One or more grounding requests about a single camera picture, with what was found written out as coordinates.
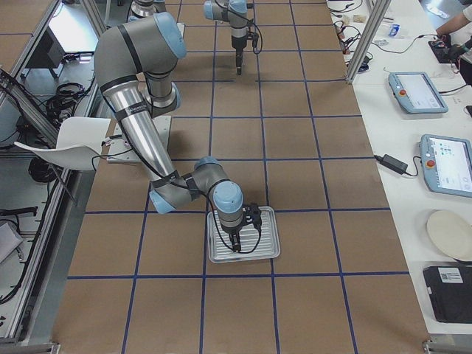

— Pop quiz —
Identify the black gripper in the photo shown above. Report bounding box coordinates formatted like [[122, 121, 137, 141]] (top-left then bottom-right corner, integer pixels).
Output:
[[231, 31, 258, 75], [221, 203, 262, 252]]

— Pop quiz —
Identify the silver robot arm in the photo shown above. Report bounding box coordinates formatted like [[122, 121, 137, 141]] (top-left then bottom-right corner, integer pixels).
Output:
[[94, 12, 262, 252], [204, 1, 262, 253]]

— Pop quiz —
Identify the silver metal tray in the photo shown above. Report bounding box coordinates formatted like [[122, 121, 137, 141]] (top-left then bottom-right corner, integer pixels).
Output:
[[206, 206, 280, 263]]

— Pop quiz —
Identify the person hand with glove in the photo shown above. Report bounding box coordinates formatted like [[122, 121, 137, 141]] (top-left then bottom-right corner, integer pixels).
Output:
[[446, 44, 470, 61]]

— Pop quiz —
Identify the black power adapter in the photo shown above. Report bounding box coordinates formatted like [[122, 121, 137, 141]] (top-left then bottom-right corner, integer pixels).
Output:
[[374, 154, 408, 175]]

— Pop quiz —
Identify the far teach pendant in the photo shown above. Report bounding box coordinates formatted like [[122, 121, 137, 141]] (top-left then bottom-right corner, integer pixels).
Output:
[[388, 72, 448, 114]]

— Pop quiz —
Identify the teach pendant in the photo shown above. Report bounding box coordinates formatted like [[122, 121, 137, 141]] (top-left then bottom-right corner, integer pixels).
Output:
[[419, 134, 471, 198], [388, 72, 448, 114]]

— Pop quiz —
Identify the white plastic chair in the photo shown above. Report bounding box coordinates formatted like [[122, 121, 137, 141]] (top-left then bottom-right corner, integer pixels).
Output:
[[14, 117, 111, 170]]

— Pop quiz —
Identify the white round plate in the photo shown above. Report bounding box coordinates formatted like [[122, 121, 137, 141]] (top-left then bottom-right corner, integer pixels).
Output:
[[426, 210, 471, 262]]

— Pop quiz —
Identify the black flat case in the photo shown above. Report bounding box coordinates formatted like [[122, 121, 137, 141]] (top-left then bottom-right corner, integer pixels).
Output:
[[423, 266, 471, 324]]

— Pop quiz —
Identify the near teach pendant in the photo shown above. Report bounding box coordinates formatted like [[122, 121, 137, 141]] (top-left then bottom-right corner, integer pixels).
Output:
[[419, 134, 471, 198]]

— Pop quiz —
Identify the aluminium frame post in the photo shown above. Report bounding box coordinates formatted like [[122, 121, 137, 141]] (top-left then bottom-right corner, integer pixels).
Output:
[[345, 0, 391, 84]]

